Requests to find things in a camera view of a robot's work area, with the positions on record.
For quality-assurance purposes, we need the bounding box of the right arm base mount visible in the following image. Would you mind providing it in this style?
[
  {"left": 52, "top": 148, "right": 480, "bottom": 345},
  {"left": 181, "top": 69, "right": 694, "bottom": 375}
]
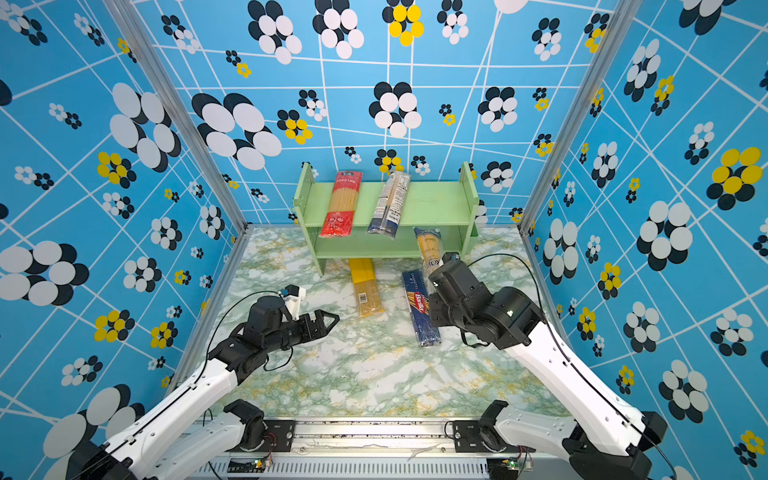
[{"left": 444, "top": 400, "right": 526, "bottom": 456}]

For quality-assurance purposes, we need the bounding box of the dark blue spaghetti box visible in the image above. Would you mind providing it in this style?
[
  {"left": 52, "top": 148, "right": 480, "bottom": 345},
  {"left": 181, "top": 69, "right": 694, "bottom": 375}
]
[{"left": 402, "top": 270, "right": 441, "bottom": 347}]

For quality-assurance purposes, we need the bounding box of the blue label spaghetti bag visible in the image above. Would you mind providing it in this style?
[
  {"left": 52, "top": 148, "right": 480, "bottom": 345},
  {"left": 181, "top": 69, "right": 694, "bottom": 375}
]
[{"left": 367, "top": 172, "right": 411, "bottom": 238}]

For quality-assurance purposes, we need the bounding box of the aluminium frame post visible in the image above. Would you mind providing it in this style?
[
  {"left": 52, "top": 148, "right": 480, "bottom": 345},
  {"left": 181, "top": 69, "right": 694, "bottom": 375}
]
[
  {"left": 104, "top": 0, "right": 248, "bottom": 235},
  {"left": 518, "top": 0, "right": 642, "bottom": 235}
]

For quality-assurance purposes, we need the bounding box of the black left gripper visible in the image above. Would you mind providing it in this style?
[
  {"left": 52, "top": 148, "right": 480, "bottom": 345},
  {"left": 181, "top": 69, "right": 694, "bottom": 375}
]
[{"left": 265, "top": 309, "right": 340, "bottom": 355}]

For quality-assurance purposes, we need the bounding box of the red spaghetti bag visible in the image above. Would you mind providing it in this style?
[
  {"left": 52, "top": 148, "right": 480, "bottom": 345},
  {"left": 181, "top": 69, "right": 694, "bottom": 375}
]
[{"left": 319, "top": 171, "right": 363, "bottom": 238}]

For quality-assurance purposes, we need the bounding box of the aluminium frame post left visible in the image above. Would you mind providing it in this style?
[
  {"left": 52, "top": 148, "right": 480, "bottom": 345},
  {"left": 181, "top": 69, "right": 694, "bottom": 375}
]
[{"left": 104, "top": 0, "right": 248, "bottom": 235}]

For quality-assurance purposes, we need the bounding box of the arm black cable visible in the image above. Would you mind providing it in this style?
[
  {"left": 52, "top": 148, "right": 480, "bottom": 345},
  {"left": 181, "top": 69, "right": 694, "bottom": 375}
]
[
  {"left": 464, "top": 252, "right": 679, "bottom": 480},
  {"left": 203, "top": 290, "right": 283, "bottom": 373}
]

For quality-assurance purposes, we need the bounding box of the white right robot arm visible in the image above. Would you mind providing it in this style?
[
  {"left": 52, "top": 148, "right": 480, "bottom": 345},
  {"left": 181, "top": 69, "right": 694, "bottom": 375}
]
[{"left": 428, "top": 253, "right": 668, "bottom": 479}]

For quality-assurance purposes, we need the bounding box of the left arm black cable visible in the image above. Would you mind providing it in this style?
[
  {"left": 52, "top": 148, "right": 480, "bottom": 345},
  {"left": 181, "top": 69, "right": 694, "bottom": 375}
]
[{"left": 203, "top": 290, "right": 283, "bottom": 373}]

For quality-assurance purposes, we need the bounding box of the aluminium frame post right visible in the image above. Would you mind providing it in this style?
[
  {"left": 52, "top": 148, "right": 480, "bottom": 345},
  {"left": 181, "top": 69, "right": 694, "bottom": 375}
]
[{"left": 518, "top": 0, "right": 642, "bottom": 235}]

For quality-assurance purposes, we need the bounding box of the clear blue-end spaghetti bag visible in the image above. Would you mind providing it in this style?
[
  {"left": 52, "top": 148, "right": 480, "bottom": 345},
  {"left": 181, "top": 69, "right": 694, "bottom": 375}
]
[{"left": 414, "top": 227, "right": 444, "bottom": 278}]

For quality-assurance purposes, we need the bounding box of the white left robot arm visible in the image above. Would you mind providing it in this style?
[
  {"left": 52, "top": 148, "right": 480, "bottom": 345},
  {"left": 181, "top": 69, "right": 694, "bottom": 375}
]
[{"left": 66, "top": 295, "right": 340, "bottom": 479}]

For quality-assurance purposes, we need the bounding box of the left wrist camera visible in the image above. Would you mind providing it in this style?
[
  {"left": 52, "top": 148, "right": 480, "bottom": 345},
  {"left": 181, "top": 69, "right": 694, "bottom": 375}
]
[{"left": 280, "top": 284, "right": 306, "bottom": 320}]

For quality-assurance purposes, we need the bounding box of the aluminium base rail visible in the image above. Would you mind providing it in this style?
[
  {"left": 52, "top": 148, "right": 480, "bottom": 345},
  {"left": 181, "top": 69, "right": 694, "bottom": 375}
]
[{"left": 182, "top": 417, "right": 579, "bottom": 479}]

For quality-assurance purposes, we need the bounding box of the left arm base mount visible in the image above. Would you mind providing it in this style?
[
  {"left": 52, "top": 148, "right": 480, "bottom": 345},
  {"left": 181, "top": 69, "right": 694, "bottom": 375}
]
[{"left": 215, "top": 399, "right": 297, "bottom": 453}]

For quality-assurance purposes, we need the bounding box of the green wooden shelf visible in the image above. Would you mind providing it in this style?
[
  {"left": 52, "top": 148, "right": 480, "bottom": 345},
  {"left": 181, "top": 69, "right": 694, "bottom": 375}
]
[{"left": 293, "top": 164, "right": 480, "bottom": 272}]

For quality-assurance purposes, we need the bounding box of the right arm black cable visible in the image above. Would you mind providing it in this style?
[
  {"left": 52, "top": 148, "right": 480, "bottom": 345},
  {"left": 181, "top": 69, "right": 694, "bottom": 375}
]
[{"left": 464, "top": 252, "right": 679, "bottom": 480}]

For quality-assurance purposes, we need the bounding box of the yellow label spaghetti bag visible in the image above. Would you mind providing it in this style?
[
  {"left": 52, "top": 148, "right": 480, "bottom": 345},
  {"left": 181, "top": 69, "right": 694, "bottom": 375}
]
[{"left": 348, "top": 258, "right": 384, "bottom": 318}]

